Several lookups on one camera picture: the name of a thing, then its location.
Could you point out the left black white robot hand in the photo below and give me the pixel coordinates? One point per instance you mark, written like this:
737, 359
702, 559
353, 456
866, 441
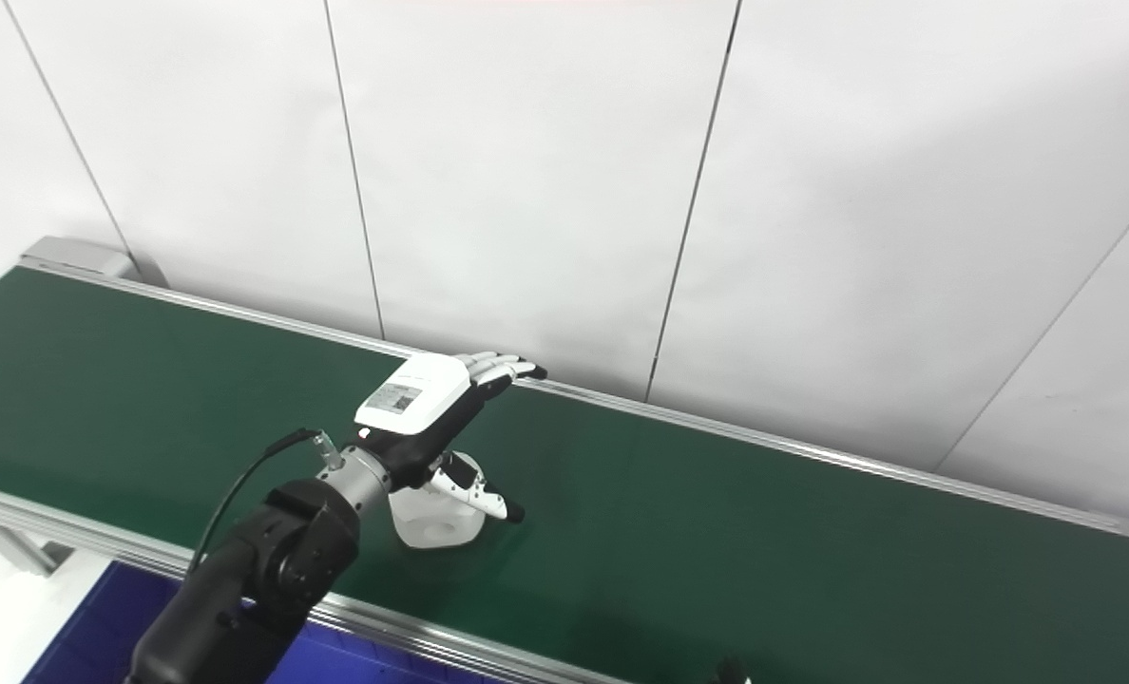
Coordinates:
412, 394

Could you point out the blue plastic bin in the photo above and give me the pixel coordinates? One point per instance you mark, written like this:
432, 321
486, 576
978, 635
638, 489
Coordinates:
99, 636

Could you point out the aluminium conveyor support leg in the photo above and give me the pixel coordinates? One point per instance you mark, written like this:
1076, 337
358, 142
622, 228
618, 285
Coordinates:
9, 543

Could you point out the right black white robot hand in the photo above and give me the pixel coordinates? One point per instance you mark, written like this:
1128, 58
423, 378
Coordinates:
731, 673

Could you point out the green conveyor belt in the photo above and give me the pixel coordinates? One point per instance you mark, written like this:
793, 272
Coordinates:
717, 532
384, 619

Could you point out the grey conveyor end housing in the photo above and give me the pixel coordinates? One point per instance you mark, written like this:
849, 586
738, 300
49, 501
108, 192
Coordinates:
75, 255

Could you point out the white plastic block with holes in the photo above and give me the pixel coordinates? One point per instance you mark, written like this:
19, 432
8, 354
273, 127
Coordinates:
431, 527

